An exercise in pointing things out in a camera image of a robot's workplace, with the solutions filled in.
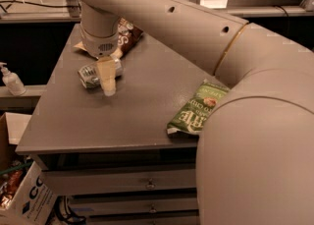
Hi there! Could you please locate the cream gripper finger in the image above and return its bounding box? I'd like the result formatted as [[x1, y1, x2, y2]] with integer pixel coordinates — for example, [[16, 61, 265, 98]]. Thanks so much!
[[112, 48, 124, 59], [96, 56, 116, 96]]

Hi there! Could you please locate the green kettle chip bag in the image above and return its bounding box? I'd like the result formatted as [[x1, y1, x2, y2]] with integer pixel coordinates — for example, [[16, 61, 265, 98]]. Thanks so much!
[[167, 80, 230, 136]]

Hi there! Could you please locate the white pump dispenser bottle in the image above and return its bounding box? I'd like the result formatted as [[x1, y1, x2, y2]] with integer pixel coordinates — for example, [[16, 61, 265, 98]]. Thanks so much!
[[0, 62, 26, 96]]

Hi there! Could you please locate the metal frame rail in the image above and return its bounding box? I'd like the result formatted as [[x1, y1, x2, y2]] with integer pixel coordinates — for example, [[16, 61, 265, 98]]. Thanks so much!
[[0, 6, 314, 24]]

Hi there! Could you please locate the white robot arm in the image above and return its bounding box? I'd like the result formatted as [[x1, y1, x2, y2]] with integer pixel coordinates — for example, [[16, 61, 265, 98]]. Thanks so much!
[[80, 0, 314, 225]]

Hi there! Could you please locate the black cable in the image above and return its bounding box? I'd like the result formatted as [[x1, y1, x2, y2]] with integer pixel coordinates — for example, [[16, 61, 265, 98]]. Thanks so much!
[[0, 0, 81, 13]]

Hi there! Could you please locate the grey drawer cabinet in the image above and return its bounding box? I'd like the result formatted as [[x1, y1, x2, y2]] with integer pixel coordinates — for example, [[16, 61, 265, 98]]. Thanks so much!
[[17, 28, 215, 225]]

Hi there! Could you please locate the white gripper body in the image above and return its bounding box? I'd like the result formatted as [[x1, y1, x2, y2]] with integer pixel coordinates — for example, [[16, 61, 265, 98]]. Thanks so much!
[[80, 26, 119, 58]]

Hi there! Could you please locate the white cardboard box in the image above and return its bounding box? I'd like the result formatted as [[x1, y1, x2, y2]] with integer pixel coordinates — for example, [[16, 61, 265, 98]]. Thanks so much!
[[0, 113, 57, 225]]

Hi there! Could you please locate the brown snack chip bag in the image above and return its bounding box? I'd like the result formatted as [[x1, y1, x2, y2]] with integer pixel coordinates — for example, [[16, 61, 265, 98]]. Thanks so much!
[[76, 18, 143, 55]]

